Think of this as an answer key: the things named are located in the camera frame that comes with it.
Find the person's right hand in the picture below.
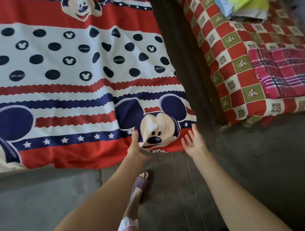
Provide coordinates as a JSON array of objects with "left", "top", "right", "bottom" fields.
[{"left": 181, "top": 123, "right": 210, "bottom": 160}]

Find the person's left hand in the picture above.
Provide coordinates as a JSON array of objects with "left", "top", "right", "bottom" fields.
[{"left": 125, "top": 129, "right": 152, "bottom": 166}]

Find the cartoon print bed sheet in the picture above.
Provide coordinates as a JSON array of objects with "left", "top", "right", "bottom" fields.
[{"left": 0, "top": 0, "right": 198, "bottom": 174}]

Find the person's left forearm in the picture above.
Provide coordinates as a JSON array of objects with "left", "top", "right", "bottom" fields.
[{"left": 53, "top": 156, "right": 143, "bottom": 231}]

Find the person's right forearm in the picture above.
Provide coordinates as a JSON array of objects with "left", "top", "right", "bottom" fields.
[{"left": 191, "top": 151, "right": 292, "bottom": 231}]

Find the person's left leg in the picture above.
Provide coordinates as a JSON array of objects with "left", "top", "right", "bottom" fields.
[{"left": 122, "top": 172, "right": 149, "bottom": 223}]

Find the person's white pink clothing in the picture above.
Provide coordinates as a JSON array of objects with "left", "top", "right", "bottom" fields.
[{"left": 117, "top": 217, "right": 139, "bottom": 231}]

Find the red checkered bed cover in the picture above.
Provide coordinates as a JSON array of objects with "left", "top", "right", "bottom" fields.
[{"left": 177, "top": 0, "right": 305, "bottom": 132}]

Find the purple left slipper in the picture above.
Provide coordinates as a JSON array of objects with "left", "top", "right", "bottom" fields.
[{"left": 132, "top": 170, "right": 150, "bottom": 194}]

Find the pink plaid cloth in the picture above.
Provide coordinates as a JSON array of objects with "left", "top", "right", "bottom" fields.
[{"left": 247, "top": 47, "right": 305, "bottom": 100}]

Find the yellow blue folded blanket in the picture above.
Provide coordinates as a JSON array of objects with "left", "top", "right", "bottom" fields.
[{"left": 214, "top": 0, "right": 270, "bottom": 21}]

